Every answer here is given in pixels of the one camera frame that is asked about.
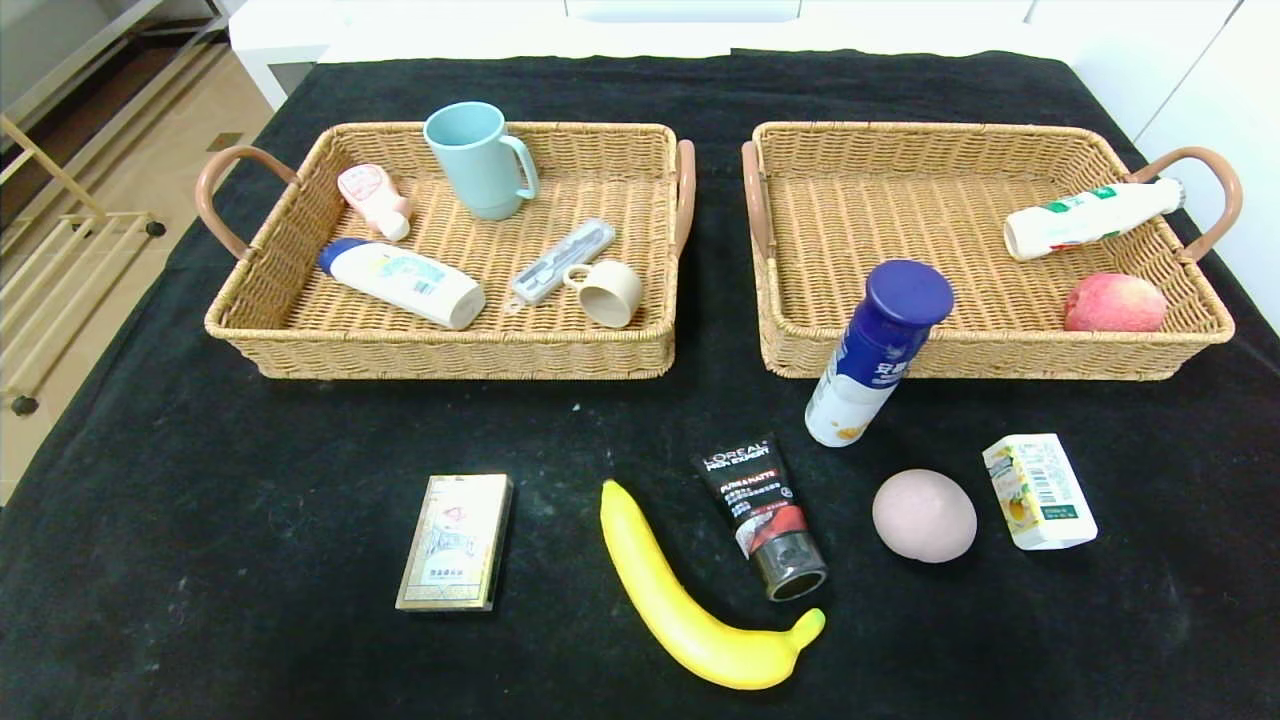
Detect white bottle dark blue cap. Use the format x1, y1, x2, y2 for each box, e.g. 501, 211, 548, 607
805, 259, 956, 448

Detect pale pink egg-shaped ball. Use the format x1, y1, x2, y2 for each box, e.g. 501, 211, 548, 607
872, 468, 979, 564

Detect small white drink carton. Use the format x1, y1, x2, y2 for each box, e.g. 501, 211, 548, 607
982, 433, 1099, 552

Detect small beige cup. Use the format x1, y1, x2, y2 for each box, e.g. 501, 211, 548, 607
563, 259, 644, 330

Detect black table cloth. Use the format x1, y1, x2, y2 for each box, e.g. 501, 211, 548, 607
0, 47, 1280, 720

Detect grey toothbrush travel case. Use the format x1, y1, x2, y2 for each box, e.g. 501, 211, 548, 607
505, 218, 617, 314

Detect black face wash tube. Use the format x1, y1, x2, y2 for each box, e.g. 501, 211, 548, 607
691, 433, 829, 603

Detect yellow banana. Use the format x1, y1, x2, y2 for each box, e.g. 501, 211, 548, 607
599, 479, 828, 691

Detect white lotion bottle blue cap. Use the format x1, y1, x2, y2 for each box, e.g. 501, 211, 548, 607
318, 237, 487, 331

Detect light blue mug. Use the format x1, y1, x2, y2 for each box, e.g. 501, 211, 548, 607
423, 101, 540, 222

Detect gold playing card box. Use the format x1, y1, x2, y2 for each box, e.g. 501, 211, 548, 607
395, 473, 515, 613

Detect small pink bottle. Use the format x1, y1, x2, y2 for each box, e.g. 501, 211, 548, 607
337, 164, 413, 243

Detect white drink bottle green label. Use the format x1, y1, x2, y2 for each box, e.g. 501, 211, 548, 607
1003, 178, 1187, 263

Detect red peach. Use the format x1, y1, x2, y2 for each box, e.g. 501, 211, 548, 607
1063, 272, 1169, 334

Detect beige metal rack with wheels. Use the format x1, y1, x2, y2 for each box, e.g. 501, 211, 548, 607
0, 115, 167, 418

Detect grey metal shelf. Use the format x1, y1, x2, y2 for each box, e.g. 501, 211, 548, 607
0, 0, 231, 151

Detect woven wicker basket pink handles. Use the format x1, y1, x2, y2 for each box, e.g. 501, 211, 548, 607
741, 121, 1244, 382
195, 121, 697, 381

